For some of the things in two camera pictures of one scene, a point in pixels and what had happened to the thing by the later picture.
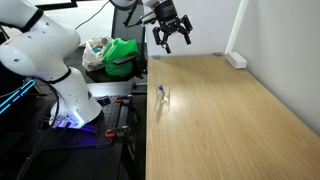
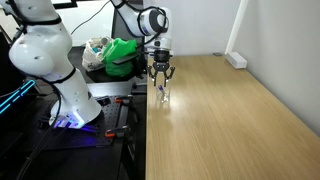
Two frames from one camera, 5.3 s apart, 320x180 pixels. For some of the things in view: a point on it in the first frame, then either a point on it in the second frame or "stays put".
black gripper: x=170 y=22 -> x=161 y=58
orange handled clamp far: x=121 y=100 stays put
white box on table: x=236 y=60 stays put
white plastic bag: x=92 y=55 stays put
